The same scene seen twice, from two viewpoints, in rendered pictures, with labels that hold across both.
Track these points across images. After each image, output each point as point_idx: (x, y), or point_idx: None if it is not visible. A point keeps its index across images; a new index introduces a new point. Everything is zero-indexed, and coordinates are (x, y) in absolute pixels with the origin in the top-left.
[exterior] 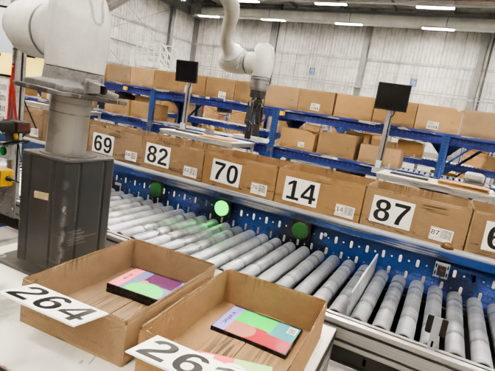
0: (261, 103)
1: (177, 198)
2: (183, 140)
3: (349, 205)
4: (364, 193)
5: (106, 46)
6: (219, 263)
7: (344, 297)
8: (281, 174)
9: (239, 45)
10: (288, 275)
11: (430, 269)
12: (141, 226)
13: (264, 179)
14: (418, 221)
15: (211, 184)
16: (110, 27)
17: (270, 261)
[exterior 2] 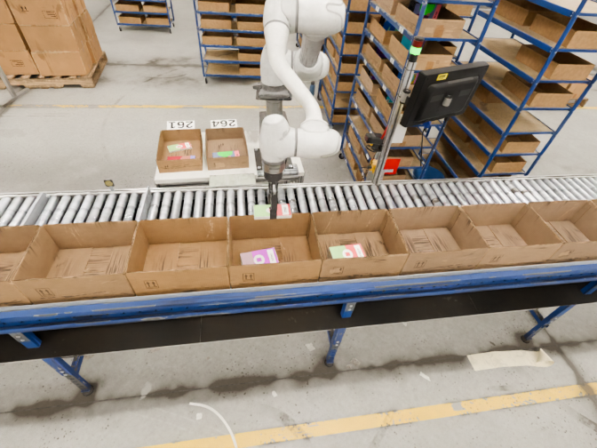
0: (271, 186)
1: None
2: (397, 255)
3: (155, 234)
4: (141, 226)
5: (261, 70)
6: (226, 196)
7: (153, 203)
8: (225, 220)
9: (308, 119)
10: (187, 203)
11: None
12: (291, 198)
13: (241, 226)
14: (92, 236)
15: (296, 235)
16: (264, 61)
17: (204, 214)
